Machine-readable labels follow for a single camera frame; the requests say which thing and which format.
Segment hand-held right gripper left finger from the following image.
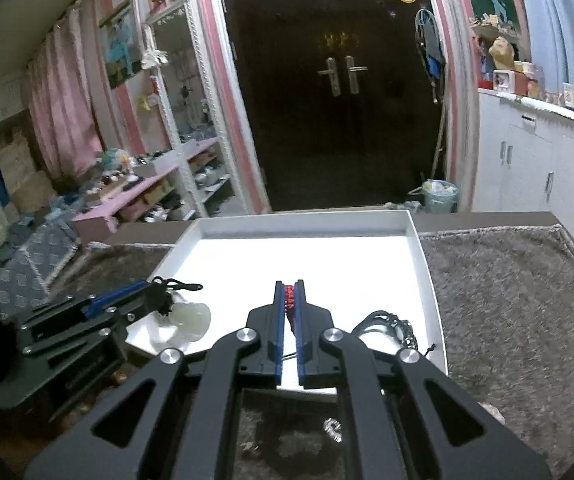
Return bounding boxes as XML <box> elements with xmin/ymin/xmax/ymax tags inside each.
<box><xmin>23</xmin><ymin>279</ymin><xmax>288</xmax><ymax>480</ymax></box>

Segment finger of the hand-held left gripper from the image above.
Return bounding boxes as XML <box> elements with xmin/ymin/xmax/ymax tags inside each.
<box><xmin>17</xmin><ymin>280</ymin><xmax>169</xmax><ymax>333</ymax></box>
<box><xmin>19</xmin><ymin>299</ymin><xmax>173</xmax><ymax>359</ymax></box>

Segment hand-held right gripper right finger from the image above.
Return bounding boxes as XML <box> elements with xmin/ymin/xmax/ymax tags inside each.
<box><xmin>294</xmin><ymin>278</ymin><xmax>553</xmax><ymax>480</ymax></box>

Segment red bead bracelet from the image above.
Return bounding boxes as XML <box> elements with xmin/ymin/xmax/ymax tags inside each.
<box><xmin>284</xmin><ymin>283</ymin><xmax>299</xmax><ymax>341</ymax></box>

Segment white tray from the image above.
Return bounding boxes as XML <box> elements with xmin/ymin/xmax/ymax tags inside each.
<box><xmin>126</xmin><ymin>210</ymin><xmax>449</xmax><ymax>395</ymax></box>

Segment white jade pendant black cord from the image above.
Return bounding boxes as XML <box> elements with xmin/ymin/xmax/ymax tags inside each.
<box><xmin>151</xmin><ymin>277</ymin><xmax>213</xmax><ymax>343</ymax></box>

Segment white jade bangle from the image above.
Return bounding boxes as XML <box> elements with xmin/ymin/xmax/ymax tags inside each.
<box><xmin>149</xmin><ymin>320</ymin><xmax>193</xmax><ymax>357</ymax></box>

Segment blue patterned blanket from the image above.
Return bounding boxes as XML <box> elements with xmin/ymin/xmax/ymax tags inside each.
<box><xmin>0</xmin><ymin>220</ymin><xmax>80</xmax><ymax>311</ymax></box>

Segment pink shelf unit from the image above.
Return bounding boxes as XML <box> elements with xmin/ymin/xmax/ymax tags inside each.
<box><xmin>72</xmin><ymin>136</ymin><xmax>238</xmax><ymax>233</ymax></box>

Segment teal plush toy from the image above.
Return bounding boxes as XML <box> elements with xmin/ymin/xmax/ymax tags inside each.
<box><xmin>99</xmin><ymin>147</ymin><xmax>135</xmax><ymax>168</ymax></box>

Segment white box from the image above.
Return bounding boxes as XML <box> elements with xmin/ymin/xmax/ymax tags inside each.
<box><xmin>134</xmin><ymin>137</ymin><xmax>199</xmax><ymax>177</ymax></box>

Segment stack of cardboard boxes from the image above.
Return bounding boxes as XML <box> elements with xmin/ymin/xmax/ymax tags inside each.
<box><xmin>0</xmin><ymin>115</ymin><xmax>58</xmax><ymax>211</ymax></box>

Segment grey waste bin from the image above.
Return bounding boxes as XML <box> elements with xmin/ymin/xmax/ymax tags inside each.
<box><xmin>419</xmin><ymin>179</ymin><xmax>460</xmax><ymax>213</ymax></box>

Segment dark double door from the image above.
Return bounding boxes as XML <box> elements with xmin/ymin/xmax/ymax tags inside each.
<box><xmin>215</xmin><ymin>0</ymin><xmax>450</xmax><ymax>212</ymax></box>

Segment pink curtain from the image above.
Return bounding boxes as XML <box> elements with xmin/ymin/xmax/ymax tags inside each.
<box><xmin>19</xmin><ymin>7</ymin><xmax>105</xmax><ymax>186</ymax></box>

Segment grey shaggy mat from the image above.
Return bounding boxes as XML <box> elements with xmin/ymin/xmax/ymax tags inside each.
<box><xmin>0</xmin><ymin>225</ymin><xmax>574</xmax><ymax>480</ymax></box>

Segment white framed mirror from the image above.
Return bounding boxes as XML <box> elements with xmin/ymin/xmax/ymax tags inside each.
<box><xmin>144</xmin><ymin>0</ymin><xmax>248</xmax><ymax>221</ymax></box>

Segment white bow ornament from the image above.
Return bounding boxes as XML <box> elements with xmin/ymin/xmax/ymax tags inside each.
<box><xmin>141</xmin><ymin>47</ymin><xmax>169</xmax><ymax>68</ymax></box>

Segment white cabinet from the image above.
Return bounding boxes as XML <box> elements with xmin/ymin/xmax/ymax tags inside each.
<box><xmin>470</xmin><ymin>89</ymin><xmax>574</xmax><ymax>251</ymax></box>

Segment hanging blue bag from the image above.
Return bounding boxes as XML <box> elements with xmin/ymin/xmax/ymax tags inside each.
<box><xmin>413</xmin><ymin>8</ymin><xmax>447</xmax><ymax>106</ymax></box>

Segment tan plush toy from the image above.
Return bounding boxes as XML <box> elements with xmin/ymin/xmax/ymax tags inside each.
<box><xmin>488</xmin><ymin>36</ymin><xmax>517</xmax><ymax>68</ymax></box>

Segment black cord bracelet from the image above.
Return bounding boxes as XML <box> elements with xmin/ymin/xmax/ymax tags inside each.
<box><xmin>351</xmin><ymin>310</ymin><xmax>420</xmax><ymax>356</ymax></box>

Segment mop handle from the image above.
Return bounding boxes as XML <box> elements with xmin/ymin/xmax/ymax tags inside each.
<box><xmin>429</xmin><ymin>105</ymin><xmax>450</xmax><ymax>181</ymax></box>

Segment metal door handle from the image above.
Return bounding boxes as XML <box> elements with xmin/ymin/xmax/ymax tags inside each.
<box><xmin>318</xmin><ymin>57</ymin><xmax>342</xmax><ymax>97</ymax></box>
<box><xmin>344</xmin><ymin>56</ymin><xmax>368</xmax><ymax>95</ymax></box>

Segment blue figure wall picture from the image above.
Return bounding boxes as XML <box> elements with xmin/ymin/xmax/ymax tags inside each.
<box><xmin>98</xmin><ymin>0</ymin><xmax>142</xmax><ymax>90</ymax></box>

